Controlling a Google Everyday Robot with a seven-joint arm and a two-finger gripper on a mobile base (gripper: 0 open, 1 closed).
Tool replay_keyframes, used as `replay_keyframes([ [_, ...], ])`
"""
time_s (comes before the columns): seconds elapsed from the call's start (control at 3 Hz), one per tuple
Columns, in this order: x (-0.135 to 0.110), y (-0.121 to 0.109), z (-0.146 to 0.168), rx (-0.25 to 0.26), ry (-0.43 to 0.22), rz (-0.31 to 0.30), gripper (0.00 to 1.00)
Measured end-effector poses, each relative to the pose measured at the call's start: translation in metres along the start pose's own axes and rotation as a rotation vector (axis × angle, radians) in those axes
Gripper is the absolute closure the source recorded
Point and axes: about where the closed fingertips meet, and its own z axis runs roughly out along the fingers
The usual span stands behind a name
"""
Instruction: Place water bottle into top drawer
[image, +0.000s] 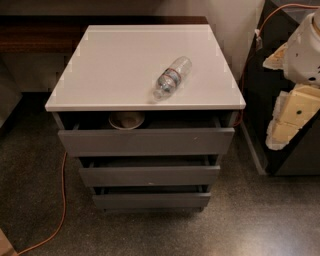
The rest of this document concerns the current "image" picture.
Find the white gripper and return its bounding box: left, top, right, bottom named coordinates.
left=263, top=9, right=320, bottom=150

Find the clear plastic water bottle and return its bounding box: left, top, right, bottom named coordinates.
left=153, top=56, right=192, bottom=100

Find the grey top drawer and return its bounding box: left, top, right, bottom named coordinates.
left=59, top=111, right=234, bottom=157

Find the grey drawer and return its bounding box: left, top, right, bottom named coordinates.
left=92, top=185, right=211, bottom=209
left=59, top=111, right=234, bottom=157
left=79, top=155, right=220, bottom=187

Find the grey bottom drawer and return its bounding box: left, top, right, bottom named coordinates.
left=92, top=185, right=211, bottom=209

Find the grey middle drawer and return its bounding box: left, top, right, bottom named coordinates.
left=79, top=155, right=220, bottom=187

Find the white top drawer cabinet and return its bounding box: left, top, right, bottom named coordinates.
left=44, top=23, right=247, bottom=213

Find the white paper bowl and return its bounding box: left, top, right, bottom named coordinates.
left=109, top=112, right=145, bottom=130

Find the dark wooden desk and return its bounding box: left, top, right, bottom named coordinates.
left=0, top=15, right=208, bottom=53

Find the orange power cable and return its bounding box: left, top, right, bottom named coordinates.
left=15, top=151, right=69, bottom=256

